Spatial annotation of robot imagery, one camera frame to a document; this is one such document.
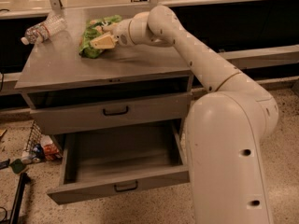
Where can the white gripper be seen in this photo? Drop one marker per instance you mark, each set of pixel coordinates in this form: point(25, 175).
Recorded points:
point(121, 33)

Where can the green rice chip bag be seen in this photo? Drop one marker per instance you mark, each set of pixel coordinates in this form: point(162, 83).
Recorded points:
point(93, 29)

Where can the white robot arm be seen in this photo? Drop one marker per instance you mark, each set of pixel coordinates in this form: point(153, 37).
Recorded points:
point(224, 128)

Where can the grey drawer cabinet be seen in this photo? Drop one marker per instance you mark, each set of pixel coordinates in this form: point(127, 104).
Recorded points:
point(56, 76)

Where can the closed grey upper drawer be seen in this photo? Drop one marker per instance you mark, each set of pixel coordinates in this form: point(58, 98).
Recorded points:
point(80, 118)

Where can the open grey lower drawer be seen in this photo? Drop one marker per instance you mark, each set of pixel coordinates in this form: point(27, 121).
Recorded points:
point(113, 161)

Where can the clear plastic water bottle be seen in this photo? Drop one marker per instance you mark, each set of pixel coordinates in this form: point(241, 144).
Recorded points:
point(44, 30)

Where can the red snack package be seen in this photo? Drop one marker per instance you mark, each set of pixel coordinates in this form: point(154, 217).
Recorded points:
point(51, 152)

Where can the blue drink can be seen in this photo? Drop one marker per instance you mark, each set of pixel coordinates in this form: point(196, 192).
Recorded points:
point(38, 153)

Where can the white can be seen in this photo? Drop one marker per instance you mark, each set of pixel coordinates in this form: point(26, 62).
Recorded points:
point(26, 157)

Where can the green sponge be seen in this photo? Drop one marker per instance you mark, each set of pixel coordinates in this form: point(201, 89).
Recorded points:
point(18, 167)

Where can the black stand leg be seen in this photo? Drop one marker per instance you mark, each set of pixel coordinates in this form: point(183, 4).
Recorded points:
point(14, 216)

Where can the wire basket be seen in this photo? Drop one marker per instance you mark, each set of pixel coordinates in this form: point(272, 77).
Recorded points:
point(33, 138)

